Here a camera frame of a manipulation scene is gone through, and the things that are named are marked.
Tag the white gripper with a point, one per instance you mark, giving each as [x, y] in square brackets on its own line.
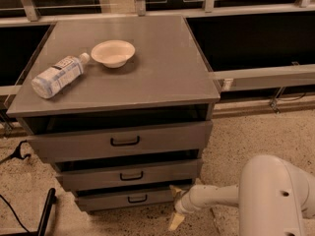
[181, 205]

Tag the grey bottom drawer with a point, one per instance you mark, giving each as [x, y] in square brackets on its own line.
[128, 196]

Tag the grey drawer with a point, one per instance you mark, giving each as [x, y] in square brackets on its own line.
[128, 196]
[137, 174]
[72, 146]

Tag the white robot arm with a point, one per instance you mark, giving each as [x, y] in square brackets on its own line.
[273, 198]

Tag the grey middle drawer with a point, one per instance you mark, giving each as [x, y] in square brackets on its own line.
[137, 174]

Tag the grey top drawer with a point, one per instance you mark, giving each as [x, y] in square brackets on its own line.
[72, 146]

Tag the grey drawer cabinet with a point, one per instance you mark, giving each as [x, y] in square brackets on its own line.
[104, 120]

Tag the black stand leg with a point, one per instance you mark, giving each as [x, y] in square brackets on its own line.
[42, 226]

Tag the white bowl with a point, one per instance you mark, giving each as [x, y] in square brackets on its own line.
[113, 53]

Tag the clear plastic water bottle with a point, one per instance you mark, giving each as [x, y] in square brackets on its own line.
[63, 73]

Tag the metal window railing frame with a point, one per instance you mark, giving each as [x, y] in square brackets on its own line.
[262, 74]

